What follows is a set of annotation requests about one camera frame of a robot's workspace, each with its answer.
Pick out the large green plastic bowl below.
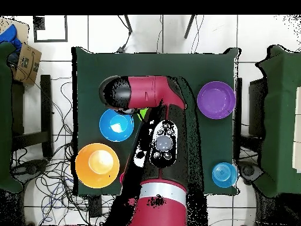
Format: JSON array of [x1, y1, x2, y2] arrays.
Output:
[[138, 107, 150, 121]]

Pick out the purple plastic bowl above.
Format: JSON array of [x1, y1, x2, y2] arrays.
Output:
[[196, 81, 236, 120]]

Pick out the small blue plastic bowl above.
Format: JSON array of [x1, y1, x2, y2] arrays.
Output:
[[212, 162, 239, 188]]

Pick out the large blue plastic bowl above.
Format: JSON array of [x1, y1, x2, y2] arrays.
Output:
[[99, 108, 135, 142]]

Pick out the dark green tablecloth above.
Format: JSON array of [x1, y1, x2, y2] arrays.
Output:
[[71, 46, 242, 197]]

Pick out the yellow plastic bowl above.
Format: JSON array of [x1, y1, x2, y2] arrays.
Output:
[[75, 142, 121, 190]]

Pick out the black power strip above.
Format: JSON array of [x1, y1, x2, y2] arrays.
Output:
[[88, 195, 103, 219]]

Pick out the black bench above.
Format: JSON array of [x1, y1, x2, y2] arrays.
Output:
[[11, 74, 54, 158]]

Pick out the grey base with black knob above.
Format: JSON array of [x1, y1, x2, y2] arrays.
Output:
[[14, 158, 49, 177]]

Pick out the green cloth on side table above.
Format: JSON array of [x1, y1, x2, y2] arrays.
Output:
[[255, 45, 301, 198], [0, 42, 24, 193]]

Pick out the cardboard box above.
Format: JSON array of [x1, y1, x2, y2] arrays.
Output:
[[0, 18, 42, 85]]

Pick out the blue cloth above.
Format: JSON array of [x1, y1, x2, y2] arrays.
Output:
[[0, 24, 22, 51]]

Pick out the tangled floor cables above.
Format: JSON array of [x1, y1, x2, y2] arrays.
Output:
[[10, 77, 116, 226]]

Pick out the black square frame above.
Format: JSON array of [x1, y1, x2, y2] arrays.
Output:
[[32, 15, 69, 44]]

